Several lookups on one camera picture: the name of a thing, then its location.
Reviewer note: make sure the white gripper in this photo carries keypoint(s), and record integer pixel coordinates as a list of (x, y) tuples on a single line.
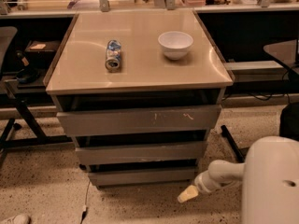
[(202, 183)]

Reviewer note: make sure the grey bottom drawer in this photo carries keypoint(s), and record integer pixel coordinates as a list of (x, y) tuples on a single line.
[(144, 173)]

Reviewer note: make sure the grey drawer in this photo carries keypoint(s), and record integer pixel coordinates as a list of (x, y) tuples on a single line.
[(142, 147), (140, 112), (144, 173)]

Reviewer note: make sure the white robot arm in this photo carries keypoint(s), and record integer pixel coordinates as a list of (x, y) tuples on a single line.
[(269, 177)]

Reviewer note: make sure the grey middle drawer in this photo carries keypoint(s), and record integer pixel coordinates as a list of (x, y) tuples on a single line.
[(142, 147)]

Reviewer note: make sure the grey top drawer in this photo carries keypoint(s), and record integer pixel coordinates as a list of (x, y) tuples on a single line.
[(140, 112)]

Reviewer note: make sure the grey drawer cabinet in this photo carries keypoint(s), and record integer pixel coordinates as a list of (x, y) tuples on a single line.
[(79, 68)]

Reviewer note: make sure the black metal floor bar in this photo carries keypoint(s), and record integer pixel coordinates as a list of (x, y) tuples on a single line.
[(238, 154)]

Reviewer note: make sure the black office chair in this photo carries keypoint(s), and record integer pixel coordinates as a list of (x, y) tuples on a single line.
[(289, 122)]

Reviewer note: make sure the white ceramic bowl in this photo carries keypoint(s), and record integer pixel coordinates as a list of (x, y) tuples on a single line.
[(175, 44)]

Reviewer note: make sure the blue white drink can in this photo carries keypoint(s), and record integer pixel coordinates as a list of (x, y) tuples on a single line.
[(113, 56)]

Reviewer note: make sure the white sneaker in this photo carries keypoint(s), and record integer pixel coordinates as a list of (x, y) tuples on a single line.
[(18, 219)]

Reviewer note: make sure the black box with label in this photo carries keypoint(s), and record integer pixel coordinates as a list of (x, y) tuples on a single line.
[(41, 53)]

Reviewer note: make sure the black table frame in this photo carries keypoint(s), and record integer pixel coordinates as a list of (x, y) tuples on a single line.
[(34, 94)]

